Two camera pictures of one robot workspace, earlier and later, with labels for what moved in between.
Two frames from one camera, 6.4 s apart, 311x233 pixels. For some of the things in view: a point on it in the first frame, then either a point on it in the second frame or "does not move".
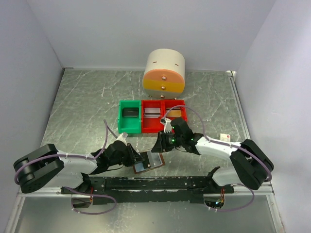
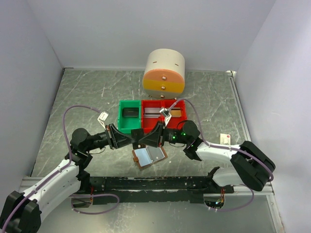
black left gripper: x=134 y=157 → x=116 y=139
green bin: x=129 y=116 does not move
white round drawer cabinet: x=164 y=76 does not move
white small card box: x=225 y=137 does not move
